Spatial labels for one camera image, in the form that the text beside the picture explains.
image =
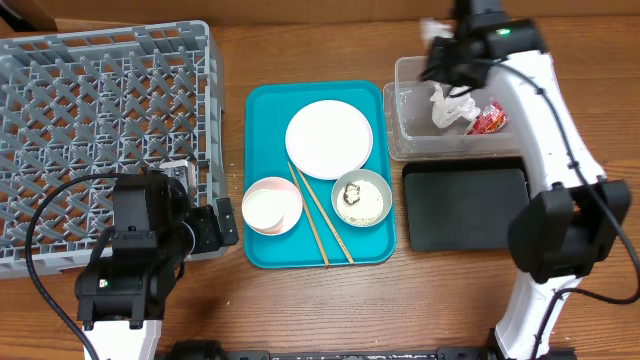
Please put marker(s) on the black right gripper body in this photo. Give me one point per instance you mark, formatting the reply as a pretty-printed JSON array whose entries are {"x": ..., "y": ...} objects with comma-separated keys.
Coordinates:
[{"x": 437, "y": 62}]

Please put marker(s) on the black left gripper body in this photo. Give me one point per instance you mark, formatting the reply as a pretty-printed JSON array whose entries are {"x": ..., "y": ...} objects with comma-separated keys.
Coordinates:
[{"x": 207, "y": 237}]

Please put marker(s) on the white tissue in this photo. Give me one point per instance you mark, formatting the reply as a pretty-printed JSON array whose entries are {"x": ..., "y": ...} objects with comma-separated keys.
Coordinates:
[{"x": 446, "y": 109}]

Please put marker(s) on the red snack wrapper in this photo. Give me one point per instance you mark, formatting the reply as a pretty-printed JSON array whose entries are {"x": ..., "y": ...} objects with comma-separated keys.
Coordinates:
[{"x": 490, "y": 120}]

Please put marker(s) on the brown food scrap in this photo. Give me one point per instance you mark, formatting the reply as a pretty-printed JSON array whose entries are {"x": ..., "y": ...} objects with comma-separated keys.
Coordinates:
[{"x": 351, "y": 194}]

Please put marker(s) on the grey bowl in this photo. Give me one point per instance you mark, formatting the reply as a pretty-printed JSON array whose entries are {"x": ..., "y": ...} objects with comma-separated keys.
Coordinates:
[{"x": 371, "y": 176}]

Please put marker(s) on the cream paper cup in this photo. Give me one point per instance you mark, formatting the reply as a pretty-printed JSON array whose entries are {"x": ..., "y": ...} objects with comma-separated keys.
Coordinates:
[{"x": 262, "y": 211}]

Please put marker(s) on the white rice pile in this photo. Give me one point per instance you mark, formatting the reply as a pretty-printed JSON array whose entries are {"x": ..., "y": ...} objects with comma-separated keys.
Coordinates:
[{"x": 367, "y": 210}]

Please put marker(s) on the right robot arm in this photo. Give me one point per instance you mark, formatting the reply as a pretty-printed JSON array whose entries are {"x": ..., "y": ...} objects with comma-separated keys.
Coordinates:
[{"x": 575, "y": 213}]

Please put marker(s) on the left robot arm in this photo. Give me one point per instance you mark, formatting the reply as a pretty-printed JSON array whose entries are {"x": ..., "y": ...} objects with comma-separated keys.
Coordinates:
[{"x": 137, "y": 262}]

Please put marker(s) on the clear plastic waste bin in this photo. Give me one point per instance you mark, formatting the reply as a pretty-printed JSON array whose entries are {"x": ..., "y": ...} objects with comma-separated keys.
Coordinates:
[{"x": 412, "y": 134}]

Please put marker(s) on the black waste tray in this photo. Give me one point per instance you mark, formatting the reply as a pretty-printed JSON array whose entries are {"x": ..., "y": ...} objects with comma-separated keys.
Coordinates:
[{"x": 463, "y": 204}]

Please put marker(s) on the pink bowl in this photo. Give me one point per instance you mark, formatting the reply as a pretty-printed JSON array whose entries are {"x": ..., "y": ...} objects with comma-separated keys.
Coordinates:
[{"x": 289, "y": 198}]

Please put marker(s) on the left wooden chopstick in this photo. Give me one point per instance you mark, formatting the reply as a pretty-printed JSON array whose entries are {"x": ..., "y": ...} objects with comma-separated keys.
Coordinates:
[{"x": 309, "y": 218}]

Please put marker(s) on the wooden chopstick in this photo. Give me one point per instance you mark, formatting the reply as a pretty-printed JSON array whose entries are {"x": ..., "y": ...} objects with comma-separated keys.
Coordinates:
[
  {"x": 309, "y": 218},
  {"x": 326, "y": 218}
]

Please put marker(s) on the right wooden chopstick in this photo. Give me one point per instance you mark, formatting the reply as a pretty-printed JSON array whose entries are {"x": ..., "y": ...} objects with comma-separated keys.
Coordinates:
[{"x": 326, "y": 218}]

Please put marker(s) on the pink plate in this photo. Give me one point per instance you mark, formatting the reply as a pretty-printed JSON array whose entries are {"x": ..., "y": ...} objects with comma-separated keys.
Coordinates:
[{"x": 328, "y": 138}]

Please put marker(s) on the teal plastic tray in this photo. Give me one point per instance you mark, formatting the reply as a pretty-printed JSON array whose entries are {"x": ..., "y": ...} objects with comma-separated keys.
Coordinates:
[{"x": 269, "y": 110}]

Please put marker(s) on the grey plastic dish rack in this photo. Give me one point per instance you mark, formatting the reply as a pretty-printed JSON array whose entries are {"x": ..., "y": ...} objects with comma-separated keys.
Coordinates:
[{"x": 76, "y": 107}]

